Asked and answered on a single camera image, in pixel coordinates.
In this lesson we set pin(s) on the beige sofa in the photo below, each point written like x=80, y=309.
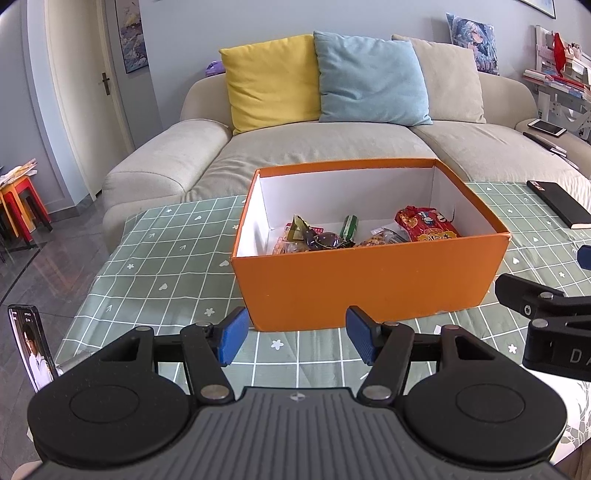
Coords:
x=184, y=152

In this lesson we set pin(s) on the white shelf rack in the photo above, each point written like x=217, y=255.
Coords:
x=563, y=106

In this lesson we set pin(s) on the black remote control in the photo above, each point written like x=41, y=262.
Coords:
x=545, y=143

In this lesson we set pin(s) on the green white snack bar packet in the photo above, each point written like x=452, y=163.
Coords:
x=349, y=227

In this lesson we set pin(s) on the red plastic stool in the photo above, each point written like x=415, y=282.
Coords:
x=27, y=189

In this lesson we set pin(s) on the printed figure pillow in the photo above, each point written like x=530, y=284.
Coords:
x=473, y=41

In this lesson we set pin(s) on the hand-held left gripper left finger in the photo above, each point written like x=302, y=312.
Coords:
x=233, y=337

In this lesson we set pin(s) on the white door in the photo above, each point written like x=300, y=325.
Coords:
x=78, y=106

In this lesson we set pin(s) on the black notebook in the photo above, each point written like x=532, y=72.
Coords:
x=561, y=203

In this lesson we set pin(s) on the stack of papers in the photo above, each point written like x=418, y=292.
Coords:
x=18, y=170

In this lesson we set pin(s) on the clear orange bean snack packet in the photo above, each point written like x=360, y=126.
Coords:
x=378, y=238

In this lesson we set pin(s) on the purple plush toy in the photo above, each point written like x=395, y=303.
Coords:
x=214, y=69

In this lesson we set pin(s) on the red chip packet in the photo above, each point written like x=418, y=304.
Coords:
x=429, y=226

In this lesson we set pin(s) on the orange cardboard box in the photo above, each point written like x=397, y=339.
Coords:
x=360, y=281

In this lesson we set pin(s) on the smartphone with lit screen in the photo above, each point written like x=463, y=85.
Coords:
x=32, y=350

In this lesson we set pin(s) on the wall poster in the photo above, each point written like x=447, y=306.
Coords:
x=131, y=34

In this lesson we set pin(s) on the stack of books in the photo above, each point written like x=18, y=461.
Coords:
x=551, y=83

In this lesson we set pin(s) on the beige pillow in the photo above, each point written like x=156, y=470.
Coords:
x=455, y=83

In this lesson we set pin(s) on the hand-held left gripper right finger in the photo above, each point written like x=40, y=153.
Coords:
x=362, y=334

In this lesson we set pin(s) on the framed wall picture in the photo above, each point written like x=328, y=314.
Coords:
x=538, y=5

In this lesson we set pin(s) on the light blue pillow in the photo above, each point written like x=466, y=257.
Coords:
x=369, y=78

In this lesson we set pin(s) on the red ornament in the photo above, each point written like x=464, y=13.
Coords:
x=558, y=53

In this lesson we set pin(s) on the white smartphone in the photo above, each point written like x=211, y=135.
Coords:
x=547, y=128

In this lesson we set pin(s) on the clear purple pastry packet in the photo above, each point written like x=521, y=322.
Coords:
x=325, y=241

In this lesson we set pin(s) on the yellow pillow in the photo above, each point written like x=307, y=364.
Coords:
x=272, y=83

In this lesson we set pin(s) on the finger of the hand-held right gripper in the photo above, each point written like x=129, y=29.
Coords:
x=585, y=258
x=526, y=293

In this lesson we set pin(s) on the white phone stand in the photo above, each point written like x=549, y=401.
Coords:
x=74, y=362

